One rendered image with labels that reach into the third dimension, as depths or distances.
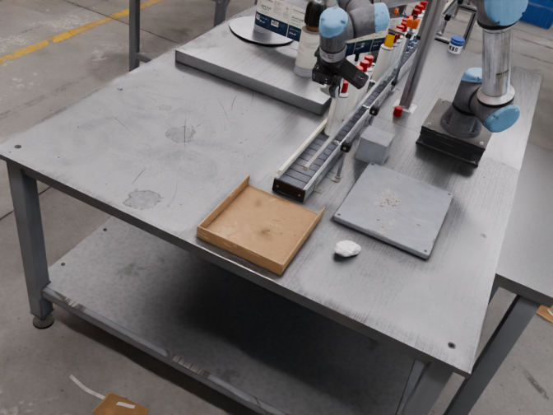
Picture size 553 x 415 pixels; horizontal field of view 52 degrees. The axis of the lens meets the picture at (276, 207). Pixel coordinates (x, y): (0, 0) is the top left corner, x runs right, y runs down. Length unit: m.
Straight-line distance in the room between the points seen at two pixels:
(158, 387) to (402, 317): 1.08
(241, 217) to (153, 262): 0.79
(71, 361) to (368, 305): 1.26
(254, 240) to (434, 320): 0.52
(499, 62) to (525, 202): 0.51
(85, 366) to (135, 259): 0.44
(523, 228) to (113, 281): 1.49
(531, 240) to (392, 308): 0.62
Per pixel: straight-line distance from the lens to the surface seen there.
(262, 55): 2.52
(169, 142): 1.95
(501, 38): 1.87
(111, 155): 1.88
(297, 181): 1.76
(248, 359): 2.09
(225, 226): 1.62
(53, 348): 2.40
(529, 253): 1.92
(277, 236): 1.62
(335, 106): 1.96
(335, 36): 1.62
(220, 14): 3.53
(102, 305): 2.22
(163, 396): 2.25
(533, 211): 2.12
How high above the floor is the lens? 1.89
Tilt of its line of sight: 38 degrees down
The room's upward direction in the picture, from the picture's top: 12 degrees clockwise
